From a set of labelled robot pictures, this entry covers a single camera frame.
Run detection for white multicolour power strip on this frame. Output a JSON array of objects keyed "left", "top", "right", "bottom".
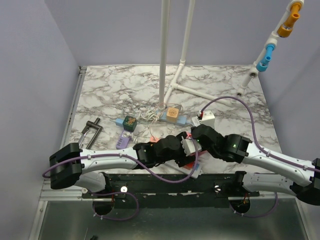
[{"left": 163, "top": 159, "right": 204, "bottom": 179}]

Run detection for red cube socket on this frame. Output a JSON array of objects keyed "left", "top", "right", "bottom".
[{"left": 183, "top": 162, "right": 200, "bottom": 170}]

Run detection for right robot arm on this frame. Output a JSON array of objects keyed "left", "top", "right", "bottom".
[{"left": 191, "top": 124, "right": 320, "bottom": 206}]

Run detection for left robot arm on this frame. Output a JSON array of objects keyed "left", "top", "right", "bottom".
[{"left": 48, "top": 132, "right": 195, "bottom": 190}]

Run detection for pink charger plug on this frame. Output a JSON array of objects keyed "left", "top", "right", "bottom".
[{"left": 149, "top": 136, "right": 160, "bottom": 143}]

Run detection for wooden cube socket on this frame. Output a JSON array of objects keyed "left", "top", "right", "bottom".
[{"left": 166, "top": 107, "right": 179, "bottom": 123}]

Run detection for dark green cube socket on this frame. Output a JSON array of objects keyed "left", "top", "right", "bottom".
[{"left": 122, "top": 115, "right": 137, "bottom": 133}]

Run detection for white USB charger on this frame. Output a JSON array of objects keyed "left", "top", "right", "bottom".
[{"left": 191, "top": 116, "right": 202, "bottom": 127}]

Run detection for purple USB power strip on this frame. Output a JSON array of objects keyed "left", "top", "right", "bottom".
[{"left": 115, "top": 130, "right": 131, "bottom": 150}]

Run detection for silver wrench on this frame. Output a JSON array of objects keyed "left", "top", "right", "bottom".
[{"left": 78, "top": 130, "right": 89, "bottom": 149}]

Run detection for blue pipe fitting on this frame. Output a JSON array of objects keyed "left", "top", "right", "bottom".
[{"left": 256, "top": 43, "right": 276, "bottom": 72}]

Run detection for orange pipe fitting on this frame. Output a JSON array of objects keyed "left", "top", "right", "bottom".
[{"left": 277, "top": 2, "right": 302, "bottom": 38}]

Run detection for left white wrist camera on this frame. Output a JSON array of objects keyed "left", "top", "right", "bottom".
[{"left": 181, "top": 139, "right": 202, "bottom": 157}]

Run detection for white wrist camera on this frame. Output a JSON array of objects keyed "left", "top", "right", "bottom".
[
  {"left": 197, "top": 110, "right": 216, "bottom": 129},
  {"left": 181, "top": 139, "right": 202, "bottom": 157}
]

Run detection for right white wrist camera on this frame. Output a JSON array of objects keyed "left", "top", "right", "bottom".
[{"left": 197, "top": 110, "right": 216, "bottom": 129}]

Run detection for white coiled cable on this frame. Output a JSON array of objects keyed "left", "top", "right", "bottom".
[{"left": 126, "top": 99, "right": 166, "bottom": 126}]

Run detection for pink charger cable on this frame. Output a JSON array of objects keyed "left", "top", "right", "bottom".
[{"left": 148, "top": 103, "right": 185, "bottom": 140}]

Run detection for white PVC pipe frame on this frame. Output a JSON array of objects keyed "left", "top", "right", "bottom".
[{"left": 159, "top": 0, "right": 305, "bottom": 106}]

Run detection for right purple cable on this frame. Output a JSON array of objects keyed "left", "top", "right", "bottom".
[{"left": 199, "top": 96, "right": 320, "bottom": 173}]

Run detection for purple cable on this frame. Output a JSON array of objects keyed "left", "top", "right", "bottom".
[
  {"left": 199, "top": 96, "right": 320, "bottom": 173},
  {"left": 41, "top": 139, "right": 200, "bottom": 184}
]

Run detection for black metal base rail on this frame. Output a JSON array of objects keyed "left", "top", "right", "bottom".
[{"left": 82, "top": 171, "right": 261, "bottom": 209}]

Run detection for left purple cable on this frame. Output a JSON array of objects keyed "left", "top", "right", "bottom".
[{"left": 41, "top": 139, "right": 200, "bottom": 184}]

